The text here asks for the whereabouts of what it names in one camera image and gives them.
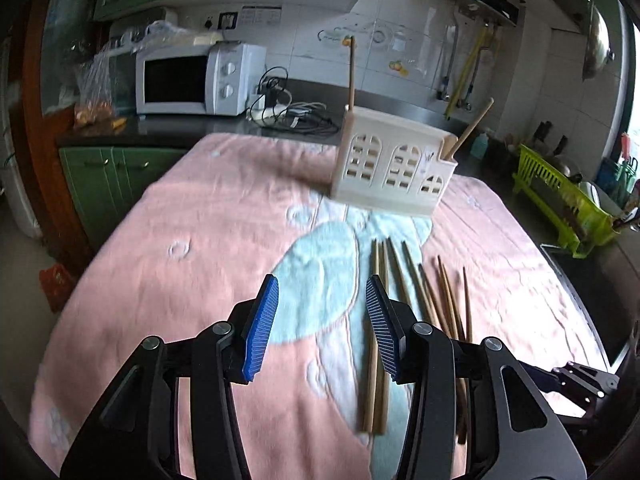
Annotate dark kitchen sink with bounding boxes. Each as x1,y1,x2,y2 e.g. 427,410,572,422
540,241,632,368

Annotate hanging steel pan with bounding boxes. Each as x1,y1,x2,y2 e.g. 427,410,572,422
581,2,614,82

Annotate white power strip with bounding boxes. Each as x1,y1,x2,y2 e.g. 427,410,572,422
248,104,326,124

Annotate clear bag with orange contents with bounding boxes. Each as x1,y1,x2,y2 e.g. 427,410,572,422
72,42,137,132

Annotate yellow hose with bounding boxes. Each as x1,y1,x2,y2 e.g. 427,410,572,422
444,25,489,120

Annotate green utensil cup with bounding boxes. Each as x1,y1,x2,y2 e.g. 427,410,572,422
596,156,640,207

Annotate dark wooden chopstick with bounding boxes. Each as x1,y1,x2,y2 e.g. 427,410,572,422
386,239,416,311
437,255,471,445
418,263,448,331
401,241,441,328
462,266,475,343

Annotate grey metal pipe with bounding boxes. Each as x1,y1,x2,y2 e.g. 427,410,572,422
436,22,462,102

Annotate white microwave oven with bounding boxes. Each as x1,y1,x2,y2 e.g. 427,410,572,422
135,41,267,117

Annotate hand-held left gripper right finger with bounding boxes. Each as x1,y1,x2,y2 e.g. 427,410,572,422
365,274,587,480

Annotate red packet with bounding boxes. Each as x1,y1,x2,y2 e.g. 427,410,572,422
39,264,77,312

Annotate light wooden chopstick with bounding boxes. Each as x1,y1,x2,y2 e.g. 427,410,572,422
372,241,391,435
361,239,380,433
345,35,357,112
442,97,495,161

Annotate pink and blue blanket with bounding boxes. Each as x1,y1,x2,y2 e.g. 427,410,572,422
27,132,618,480

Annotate green plastic dish rack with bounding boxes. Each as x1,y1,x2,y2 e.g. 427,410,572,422
511,143,619,261

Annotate fruit wall stickers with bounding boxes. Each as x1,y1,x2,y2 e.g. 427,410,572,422
316,19,412,79

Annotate white plastic chopstick holder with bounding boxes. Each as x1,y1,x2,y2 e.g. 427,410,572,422
328,106,458,218

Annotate teal plastic bottle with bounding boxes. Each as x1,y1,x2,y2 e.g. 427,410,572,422
472,130,494,159

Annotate brown wooden door frame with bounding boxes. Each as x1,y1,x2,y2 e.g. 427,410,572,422
22,0,97,277

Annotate clear plastic bag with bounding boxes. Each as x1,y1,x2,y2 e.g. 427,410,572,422
142,19,223,50

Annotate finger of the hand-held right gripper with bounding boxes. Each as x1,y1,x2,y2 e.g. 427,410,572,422
530,360,622,428

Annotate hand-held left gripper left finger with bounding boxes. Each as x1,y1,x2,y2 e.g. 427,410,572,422
59,274,280,480

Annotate green base cabinet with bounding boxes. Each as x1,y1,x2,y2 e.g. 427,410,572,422
58,146,195,253

